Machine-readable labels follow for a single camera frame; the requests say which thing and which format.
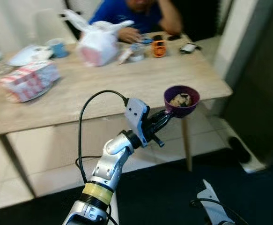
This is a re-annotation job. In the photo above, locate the small orange black device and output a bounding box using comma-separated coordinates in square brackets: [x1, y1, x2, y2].
[152, 40, 167, 58]

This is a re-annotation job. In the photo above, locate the light wooden dining table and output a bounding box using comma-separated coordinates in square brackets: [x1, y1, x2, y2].
[0, 33, 234, 198]

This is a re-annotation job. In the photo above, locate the purple ceramic cup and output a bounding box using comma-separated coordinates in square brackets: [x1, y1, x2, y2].
[163, 85, 201, 119]

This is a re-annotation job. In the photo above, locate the white plastic KFC bag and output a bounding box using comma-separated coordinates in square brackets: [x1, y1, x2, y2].
[64, 9, 134, 67]

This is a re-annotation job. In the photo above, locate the dark grey fridge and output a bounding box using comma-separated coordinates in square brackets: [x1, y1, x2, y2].
[223, 0, 273, 165]

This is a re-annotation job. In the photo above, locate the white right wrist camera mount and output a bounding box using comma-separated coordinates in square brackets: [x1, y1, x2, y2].
[196, 180, 230, 225]

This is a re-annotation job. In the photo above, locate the black foam wall panel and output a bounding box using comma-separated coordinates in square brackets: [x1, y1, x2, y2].
[171, 0, 221, 40]

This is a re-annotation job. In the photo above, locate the light blue cup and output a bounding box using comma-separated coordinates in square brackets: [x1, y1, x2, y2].
[46, 37, 67, 59]

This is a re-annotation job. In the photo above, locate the clear plastic cup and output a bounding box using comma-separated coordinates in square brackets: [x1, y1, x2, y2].
[129, 42, 146, 62]

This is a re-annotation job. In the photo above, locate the person in blue shirt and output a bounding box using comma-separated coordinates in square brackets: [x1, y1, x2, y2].
[89, 0, 184, 45]

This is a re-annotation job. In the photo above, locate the yellowish cooked food piece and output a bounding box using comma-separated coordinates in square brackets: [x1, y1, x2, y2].
[169, 93, 193, 107]

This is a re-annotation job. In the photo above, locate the black oval floor object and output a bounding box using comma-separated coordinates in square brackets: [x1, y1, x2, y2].
[228, 136, 252, 165]

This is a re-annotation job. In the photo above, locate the red white striped food box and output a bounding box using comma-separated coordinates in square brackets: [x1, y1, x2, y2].
[0, 60, 61, 103]

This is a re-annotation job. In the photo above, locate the long white floor strip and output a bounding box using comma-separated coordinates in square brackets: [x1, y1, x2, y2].
[107, 202, 119, 225]

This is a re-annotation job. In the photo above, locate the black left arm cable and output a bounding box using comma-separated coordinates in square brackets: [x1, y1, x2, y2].
[74, 90, 129, 186]

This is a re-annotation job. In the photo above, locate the smartphone with lit white screen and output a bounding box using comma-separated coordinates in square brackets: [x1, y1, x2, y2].
[180, 43, 198, 53]

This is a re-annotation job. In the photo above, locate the white paper wrapper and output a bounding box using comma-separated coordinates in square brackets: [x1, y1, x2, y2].
[7, 45, 53, 67]

